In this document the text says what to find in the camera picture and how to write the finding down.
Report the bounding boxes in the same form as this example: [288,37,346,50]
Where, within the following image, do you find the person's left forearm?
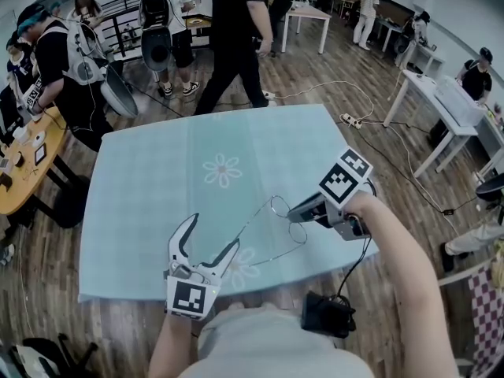
[147,313,196,378]

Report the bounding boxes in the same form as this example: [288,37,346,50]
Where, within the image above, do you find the white table wooden top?
[281,4,332,54]

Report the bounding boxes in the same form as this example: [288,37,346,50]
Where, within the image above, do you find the white table yellow top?
[184,12,216,49]

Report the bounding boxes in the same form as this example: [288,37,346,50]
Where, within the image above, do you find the white desk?
[401,43,446,79]
[382,69,480,179]
[474,112,504,180]

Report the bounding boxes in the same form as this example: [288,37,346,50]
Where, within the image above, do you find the round wooden table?
[0,106,91,230]

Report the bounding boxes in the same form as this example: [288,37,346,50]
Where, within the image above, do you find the light blue floral tablecloth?
[77,103,381,305]

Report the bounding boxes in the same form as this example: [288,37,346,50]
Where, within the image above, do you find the person's right forearm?
[342,191,460,378]

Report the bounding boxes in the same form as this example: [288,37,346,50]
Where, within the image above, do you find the grey dome-shaped shell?
[100,59,140,118]
[140,28,174,74]
[475,181,504,203]

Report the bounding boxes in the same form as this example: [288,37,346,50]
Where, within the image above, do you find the clear plastic bin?
[432,75,486,128]

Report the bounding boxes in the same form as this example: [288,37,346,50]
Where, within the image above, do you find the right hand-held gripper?
[287,146,374,242]

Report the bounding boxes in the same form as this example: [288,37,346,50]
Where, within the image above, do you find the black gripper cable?
[334,235,373,299]

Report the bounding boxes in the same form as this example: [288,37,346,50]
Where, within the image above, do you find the black floor cable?
[356,128,480,214]

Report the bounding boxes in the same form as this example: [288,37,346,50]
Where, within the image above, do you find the red white checkered cloth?
[468,264,504,373]

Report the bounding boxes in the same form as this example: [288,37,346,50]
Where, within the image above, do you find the white floor cable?
[360,120,460,235]
[273,80,374,124]

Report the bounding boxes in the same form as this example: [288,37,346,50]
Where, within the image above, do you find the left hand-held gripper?
[164,213,241,321]

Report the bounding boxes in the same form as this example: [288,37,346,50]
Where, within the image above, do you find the thin wire-frame eyeglasses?
[235,194,309,267]

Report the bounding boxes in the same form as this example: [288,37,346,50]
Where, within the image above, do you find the black waist pouch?
[300,291,358,339]

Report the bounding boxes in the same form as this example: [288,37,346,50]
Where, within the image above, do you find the person's light grey shirt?
[184,304,375,378]

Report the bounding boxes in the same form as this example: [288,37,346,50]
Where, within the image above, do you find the yellow soft item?
[491,239,504,287]

